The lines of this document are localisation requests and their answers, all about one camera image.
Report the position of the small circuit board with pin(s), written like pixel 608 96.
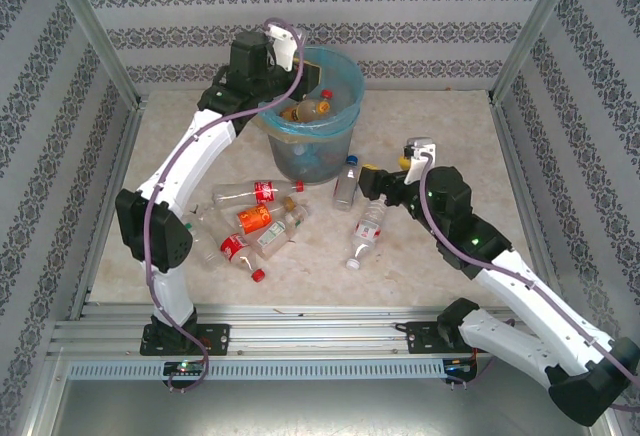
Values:
pixel 460 366
pixel 182 367

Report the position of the right aluminium side rail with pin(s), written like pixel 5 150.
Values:
pixel 515 156

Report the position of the left small circuit board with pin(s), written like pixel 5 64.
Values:
pixel 182 367

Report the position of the aluminium side rail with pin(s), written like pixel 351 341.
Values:
pixel 119 171
pixel 515 156

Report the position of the orange juice bottle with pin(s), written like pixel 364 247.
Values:
pixel 305 111

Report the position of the aluminium frame post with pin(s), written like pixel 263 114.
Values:
pixel 536 26
pixel 93 26

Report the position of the short cola bottle red cap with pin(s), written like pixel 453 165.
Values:
pixel 234 247

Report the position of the orange label gold cap bottle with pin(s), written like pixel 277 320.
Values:
pixel 255 217

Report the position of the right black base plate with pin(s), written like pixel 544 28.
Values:
pixel 420 338

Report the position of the long clear cola bottle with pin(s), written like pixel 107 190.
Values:
pixel 265 191

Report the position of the clear bottle green white label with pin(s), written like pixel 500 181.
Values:
pixel 272 236

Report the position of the clear bottle blue cap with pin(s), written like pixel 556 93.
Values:
pixel 346 188

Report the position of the pink drink bottle red cap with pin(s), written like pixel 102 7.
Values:
pixel 326 94

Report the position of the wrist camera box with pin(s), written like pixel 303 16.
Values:
pixel 419 153
pixel 284 48

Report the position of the grey metal front panel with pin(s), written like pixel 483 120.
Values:
pixel 320 406

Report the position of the left aluminium side rail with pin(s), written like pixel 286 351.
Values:
pixel 119 171

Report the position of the water bottle white cap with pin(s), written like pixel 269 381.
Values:
pixel 367 231

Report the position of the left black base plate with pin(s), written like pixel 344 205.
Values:
pixel 217 338

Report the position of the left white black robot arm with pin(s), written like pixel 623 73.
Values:
pixel 195 161

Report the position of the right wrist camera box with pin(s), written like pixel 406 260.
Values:
pixel 419 153

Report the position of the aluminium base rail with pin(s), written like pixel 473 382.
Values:
pixel 320 328

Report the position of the left aluminium frame post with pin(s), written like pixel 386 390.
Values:
pixel 93 26

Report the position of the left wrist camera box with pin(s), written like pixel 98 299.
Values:
pixel 284 48

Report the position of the right small circuit board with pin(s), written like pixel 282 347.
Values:
pixel 460 366

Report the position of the right aluminium frame post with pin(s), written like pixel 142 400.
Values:
pixel 536 26

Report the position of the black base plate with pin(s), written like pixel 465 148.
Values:
pixel 420 338
pixel 217 338

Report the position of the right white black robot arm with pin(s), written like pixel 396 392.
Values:
pixel 530 301

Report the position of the blue plastic bin liner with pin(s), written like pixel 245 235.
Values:
pixel 300 128

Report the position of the grey translucent plastic bin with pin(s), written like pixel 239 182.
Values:
pixel 310 166

